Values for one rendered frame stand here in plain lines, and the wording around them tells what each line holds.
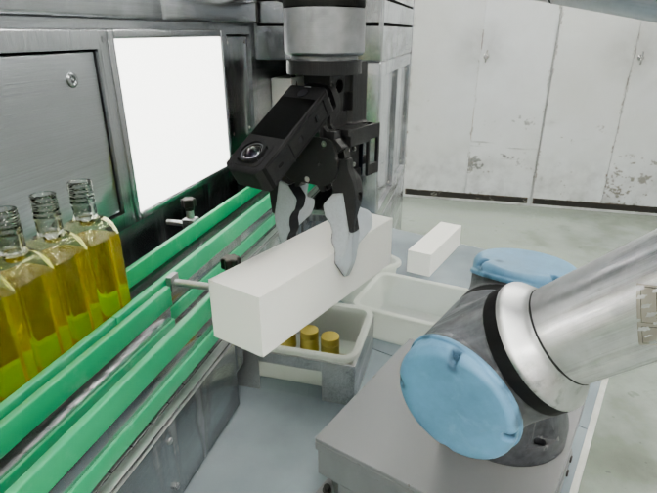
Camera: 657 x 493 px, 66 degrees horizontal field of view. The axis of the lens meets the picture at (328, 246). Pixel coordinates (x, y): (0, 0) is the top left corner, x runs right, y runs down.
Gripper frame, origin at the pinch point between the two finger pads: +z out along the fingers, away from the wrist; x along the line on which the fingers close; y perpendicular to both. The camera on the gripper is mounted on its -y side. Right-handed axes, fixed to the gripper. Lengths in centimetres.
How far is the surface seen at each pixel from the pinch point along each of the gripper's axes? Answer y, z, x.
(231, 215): 38, 16, 52
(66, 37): 5, -22, 49
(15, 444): -25.2, 15.7, 18.8
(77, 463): -22.7, 16.4, 12.1
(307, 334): 22.5, 27.7, 18.1
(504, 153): 368, 65, 81
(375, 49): 89, -18, 44
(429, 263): 69, 30, 15
